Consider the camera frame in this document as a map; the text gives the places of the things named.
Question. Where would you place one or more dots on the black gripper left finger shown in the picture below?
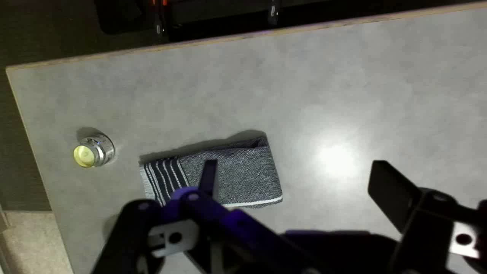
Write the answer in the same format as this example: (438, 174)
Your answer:
(215, 239)

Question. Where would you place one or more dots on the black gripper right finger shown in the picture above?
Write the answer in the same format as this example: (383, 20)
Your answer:
(433, 224)

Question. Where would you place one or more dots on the grey striped towel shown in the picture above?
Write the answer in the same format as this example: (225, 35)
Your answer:
(246, 175)

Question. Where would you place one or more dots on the dark chair beyond table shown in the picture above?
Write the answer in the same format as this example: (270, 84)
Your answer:
(177, 20)

